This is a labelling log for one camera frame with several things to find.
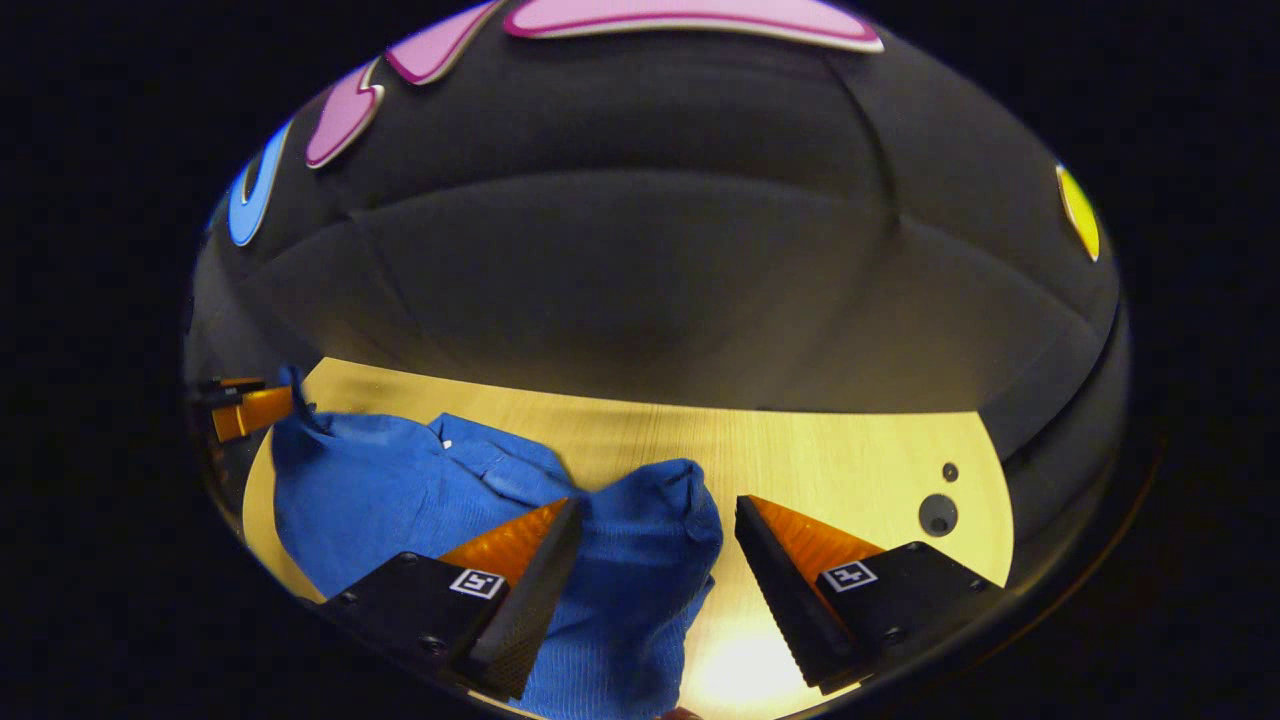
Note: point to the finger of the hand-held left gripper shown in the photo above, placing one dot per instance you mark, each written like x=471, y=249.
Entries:
x=255, y=412
x=230, y=387

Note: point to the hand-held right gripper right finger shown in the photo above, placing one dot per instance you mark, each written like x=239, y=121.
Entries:
x=775, y=590

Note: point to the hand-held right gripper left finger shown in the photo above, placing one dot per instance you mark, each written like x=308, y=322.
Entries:
x=540, y=600

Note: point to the blue button shirt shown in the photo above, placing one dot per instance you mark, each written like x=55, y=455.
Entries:
x=400, y=480

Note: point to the black round table grommet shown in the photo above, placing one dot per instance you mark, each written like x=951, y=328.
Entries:
x=938, y=514

